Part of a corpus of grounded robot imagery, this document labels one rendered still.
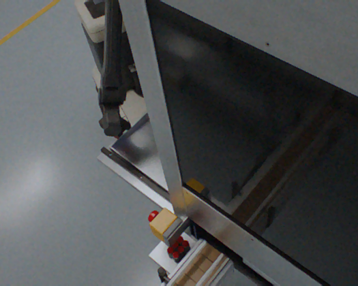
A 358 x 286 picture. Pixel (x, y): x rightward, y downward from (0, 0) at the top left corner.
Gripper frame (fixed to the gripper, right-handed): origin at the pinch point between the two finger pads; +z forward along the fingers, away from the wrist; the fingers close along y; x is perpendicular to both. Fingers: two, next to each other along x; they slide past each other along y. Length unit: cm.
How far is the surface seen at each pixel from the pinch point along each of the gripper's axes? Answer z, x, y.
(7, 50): 92, 39, -182
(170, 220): -13.1, -17.1, 41.3
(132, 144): 2.1, 1.6, 4.6
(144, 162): 2.1, -1.5, 13.7
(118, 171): 2.4, -9.9, 8.4
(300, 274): -29, -13, 79
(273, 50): -92, -13, 66
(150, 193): 2.2, -9.6, 23.6
